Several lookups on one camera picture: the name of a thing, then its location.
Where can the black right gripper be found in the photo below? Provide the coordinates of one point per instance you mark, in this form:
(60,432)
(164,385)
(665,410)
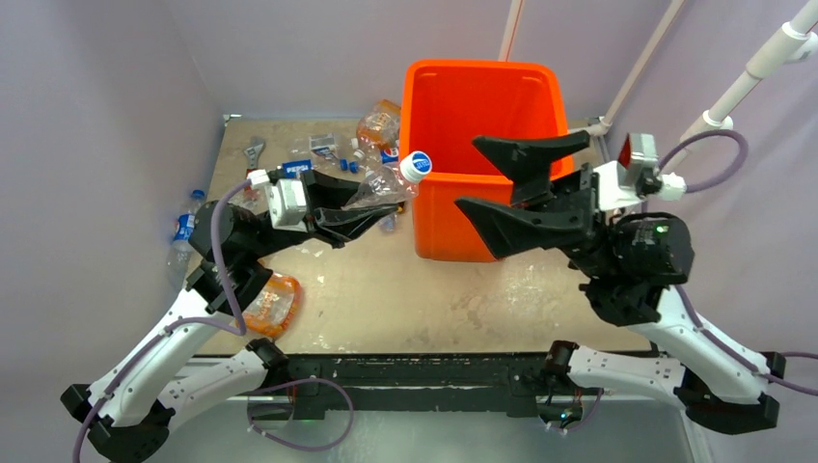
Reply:
(508,227)

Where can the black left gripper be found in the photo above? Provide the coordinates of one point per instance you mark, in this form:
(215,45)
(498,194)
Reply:
(328,196)

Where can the blue pepsi label bottle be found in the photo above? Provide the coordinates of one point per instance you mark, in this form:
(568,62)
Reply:
(295,168)

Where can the large clear plastic bottle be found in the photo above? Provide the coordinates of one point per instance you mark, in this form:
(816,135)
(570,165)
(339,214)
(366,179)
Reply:
(393,183)

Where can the orange plastic bin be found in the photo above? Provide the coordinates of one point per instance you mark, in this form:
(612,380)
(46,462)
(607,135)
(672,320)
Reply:
(445,105)

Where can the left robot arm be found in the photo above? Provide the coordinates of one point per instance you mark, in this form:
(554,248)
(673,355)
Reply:
(129,413)

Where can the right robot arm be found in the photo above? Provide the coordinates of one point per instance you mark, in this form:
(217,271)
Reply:
(636,263)

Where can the orange bottle behind bin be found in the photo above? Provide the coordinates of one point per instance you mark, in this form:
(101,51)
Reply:
(379,128)

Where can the small label clear bottle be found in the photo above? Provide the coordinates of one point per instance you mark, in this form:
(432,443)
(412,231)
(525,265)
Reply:
(324,145)

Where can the red adjustable wrench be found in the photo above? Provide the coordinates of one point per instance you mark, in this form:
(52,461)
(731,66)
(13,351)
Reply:
(253,152)

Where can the crushed orange label bottle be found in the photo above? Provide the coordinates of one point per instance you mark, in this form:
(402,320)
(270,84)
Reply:
(275,308)

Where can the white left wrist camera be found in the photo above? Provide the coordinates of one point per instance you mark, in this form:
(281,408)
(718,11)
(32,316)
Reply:
(286,199)

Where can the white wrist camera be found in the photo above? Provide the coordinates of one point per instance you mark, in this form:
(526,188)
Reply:
(286,199)
(635,176)

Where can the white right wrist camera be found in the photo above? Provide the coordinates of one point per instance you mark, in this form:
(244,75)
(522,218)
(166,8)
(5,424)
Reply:
(635,176)

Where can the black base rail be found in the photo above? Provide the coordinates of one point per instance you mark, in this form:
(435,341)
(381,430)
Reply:
(517,384)

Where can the white pvc pipe frame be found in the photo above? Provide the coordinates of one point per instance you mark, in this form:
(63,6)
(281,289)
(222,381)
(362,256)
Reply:
(658,66)

